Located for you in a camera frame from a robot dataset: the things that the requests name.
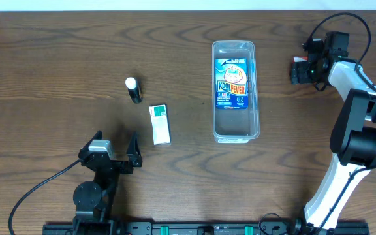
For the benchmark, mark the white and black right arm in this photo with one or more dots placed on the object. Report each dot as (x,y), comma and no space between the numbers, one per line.
(353,138)

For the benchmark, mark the blue Kool Fever box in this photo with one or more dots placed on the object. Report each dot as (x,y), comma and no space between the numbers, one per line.
(231,83)

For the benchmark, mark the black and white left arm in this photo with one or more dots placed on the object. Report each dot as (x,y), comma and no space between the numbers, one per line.
(94,199)

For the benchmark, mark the clear plastic container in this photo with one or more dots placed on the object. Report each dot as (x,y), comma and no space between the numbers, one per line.
(232,126)

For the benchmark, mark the dark bottle with white cap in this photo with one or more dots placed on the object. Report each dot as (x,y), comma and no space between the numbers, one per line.
(133,89)

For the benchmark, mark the white and green medicine box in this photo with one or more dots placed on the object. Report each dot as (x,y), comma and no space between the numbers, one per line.
(160,126)

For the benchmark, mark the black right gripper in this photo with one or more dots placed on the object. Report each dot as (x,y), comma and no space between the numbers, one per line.
(296,75)

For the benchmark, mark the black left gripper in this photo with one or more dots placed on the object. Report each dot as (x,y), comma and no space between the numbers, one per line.
(117,164)

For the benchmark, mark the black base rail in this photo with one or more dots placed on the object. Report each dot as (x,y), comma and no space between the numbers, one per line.
(147,228)

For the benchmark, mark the red and green medicine box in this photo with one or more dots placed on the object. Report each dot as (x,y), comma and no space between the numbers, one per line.
(298,59)

